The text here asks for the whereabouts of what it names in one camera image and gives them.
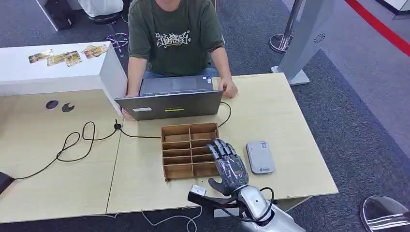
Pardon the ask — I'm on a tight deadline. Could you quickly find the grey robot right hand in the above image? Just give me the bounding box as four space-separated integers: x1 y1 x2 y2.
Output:
206 138 250 197

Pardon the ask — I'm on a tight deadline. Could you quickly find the person's left hand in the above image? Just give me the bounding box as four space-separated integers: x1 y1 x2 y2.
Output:
219 78 239 99

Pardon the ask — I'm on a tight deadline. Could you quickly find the grey card reader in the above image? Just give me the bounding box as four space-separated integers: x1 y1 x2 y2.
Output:
246 141 276 175

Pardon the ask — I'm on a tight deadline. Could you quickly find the grey laptop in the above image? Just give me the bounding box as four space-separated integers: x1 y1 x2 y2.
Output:
115 75 224 121

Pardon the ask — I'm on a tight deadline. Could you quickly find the wooden card box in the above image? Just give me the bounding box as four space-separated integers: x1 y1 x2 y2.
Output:
161 123 221 182

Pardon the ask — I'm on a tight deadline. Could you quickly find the gold printed card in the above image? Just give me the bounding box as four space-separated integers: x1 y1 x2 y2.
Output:
28 49 54 64
81 44 109 59
46 51 77 67
65 53 82 68

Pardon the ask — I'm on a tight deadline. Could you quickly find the person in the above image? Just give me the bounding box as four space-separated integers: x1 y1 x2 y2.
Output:
121 0 239 121

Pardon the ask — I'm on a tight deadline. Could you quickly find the white cabinet box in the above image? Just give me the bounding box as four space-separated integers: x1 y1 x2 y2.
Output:
0 41 128 111

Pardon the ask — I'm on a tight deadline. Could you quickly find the grey kiosk stand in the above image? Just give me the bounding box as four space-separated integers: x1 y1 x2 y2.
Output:
271 0 336 87

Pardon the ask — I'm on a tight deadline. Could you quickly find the white bin on black base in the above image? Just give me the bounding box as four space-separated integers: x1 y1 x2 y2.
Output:
78 0 129 25

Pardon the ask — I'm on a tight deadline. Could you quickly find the black box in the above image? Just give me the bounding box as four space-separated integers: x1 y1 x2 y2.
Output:
35 0 76 32

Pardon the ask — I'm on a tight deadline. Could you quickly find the black device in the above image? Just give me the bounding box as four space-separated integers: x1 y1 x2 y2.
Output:
0 172 15 194

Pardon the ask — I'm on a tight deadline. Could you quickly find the red floor tape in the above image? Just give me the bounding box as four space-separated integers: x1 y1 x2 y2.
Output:
345 0 410 57

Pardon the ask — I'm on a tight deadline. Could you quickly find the white platform base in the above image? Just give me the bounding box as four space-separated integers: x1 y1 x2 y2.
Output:
376 0 410 20

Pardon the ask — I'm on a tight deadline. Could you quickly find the black desk cable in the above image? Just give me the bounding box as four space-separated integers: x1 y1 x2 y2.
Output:
13 101 232 181

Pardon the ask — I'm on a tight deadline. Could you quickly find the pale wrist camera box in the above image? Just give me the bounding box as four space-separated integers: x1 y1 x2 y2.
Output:
190 185 207 197

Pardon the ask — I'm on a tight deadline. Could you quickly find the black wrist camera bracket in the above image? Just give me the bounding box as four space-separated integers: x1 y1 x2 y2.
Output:
187 191 249 220

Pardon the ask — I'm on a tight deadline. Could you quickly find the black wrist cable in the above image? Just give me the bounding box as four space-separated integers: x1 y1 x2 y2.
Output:
221 187 276 223

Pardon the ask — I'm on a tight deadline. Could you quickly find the chrome stanchion post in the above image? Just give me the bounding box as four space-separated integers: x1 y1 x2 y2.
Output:
269 0 305 54

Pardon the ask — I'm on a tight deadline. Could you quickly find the purple cord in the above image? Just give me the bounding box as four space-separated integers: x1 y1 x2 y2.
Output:
105 32 129 58

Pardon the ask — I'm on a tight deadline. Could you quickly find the white cable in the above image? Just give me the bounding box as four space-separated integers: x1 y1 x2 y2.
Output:
141 206 203 232

